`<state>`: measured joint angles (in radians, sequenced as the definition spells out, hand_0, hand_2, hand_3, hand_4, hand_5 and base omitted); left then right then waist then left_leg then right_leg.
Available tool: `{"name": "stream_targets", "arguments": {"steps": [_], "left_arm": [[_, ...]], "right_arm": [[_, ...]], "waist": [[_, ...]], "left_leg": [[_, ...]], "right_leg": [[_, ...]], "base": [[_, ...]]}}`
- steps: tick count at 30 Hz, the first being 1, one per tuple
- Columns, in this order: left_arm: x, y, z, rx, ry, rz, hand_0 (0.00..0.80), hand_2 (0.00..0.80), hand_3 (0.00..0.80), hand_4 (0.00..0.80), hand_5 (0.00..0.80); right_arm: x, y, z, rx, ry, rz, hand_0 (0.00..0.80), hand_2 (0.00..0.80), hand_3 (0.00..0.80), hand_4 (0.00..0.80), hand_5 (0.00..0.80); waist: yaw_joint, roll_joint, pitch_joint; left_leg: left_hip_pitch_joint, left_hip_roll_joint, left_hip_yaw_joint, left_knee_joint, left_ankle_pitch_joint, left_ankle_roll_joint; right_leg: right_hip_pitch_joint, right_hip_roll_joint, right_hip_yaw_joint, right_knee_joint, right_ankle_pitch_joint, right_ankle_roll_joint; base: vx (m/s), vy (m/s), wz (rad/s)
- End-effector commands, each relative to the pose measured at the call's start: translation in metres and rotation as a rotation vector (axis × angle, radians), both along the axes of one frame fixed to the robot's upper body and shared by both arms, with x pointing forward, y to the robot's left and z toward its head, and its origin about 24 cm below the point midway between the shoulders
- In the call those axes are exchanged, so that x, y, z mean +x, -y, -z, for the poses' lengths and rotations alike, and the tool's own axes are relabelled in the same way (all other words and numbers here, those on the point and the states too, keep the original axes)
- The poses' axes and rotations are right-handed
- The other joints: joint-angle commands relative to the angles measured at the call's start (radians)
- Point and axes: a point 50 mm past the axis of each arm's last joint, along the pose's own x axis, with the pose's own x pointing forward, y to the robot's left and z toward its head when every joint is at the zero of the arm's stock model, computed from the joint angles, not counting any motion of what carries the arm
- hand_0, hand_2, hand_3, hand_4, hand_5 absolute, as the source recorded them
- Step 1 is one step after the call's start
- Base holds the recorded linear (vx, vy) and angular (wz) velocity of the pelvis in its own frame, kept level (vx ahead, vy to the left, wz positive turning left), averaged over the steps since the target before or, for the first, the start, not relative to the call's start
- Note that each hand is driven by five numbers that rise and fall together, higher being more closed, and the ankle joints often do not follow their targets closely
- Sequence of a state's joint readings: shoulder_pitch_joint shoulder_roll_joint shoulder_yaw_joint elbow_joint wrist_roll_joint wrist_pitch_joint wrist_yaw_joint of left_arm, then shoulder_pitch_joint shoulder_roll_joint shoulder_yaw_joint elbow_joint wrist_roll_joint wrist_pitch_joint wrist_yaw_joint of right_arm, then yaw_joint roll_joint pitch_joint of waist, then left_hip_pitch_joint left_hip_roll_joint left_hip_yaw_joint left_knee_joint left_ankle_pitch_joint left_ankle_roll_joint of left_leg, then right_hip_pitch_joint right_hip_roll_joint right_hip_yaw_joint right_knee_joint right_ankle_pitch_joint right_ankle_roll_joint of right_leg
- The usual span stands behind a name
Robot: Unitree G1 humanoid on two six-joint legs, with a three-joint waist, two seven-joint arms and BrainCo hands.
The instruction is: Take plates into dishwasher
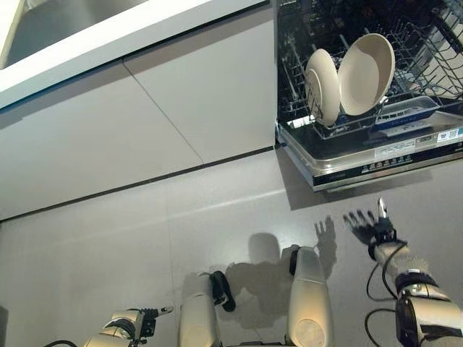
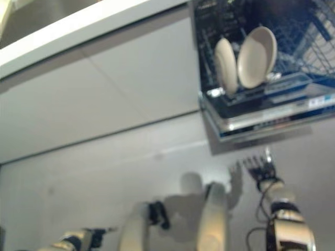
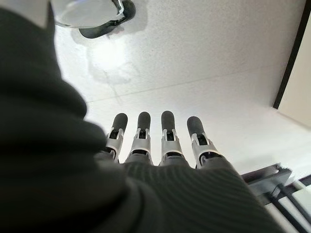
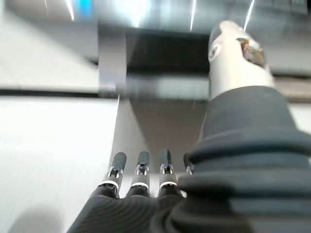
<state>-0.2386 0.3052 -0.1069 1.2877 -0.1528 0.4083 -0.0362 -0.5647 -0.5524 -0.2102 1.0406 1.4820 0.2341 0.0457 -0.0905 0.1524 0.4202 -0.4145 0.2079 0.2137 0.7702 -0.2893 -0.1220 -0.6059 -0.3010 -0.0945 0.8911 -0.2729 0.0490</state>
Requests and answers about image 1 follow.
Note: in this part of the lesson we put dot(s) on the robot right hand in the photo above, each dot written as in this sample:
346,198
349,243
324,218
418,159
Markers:
372,227

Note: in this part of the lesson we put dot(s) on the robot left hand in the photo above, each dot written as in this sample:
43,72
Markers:
141,318

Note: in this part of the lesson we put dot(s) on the beige round plate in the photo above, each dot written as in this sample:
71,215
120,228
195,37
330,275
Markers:
365,76
327,83

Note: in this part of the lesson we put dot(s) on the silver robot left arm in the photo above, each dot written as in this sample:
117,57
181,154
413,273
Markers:
105,338

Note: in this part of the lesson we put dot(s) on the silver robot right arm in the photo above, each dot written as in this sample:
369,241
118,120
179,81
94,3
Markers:
416,289

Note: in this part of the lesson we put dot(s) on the small metal dishwasher tray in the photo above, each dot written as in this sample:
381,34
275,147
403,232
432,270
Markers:
405,112

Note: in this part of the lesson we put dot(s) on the robot left leg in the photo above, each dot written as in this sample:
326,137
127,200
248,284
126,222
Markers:
197,318

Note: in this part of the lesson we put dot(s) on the small white plate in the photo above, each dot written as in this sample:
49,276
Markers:
313,90

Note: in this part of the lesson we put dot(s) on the white cabinet door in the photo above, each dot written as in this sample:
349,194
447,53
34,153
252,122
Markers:
210,90
90,144

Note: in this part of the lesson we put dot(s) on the stainless steel sink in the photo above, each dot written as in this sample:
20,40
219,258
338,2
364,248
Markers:
54,25

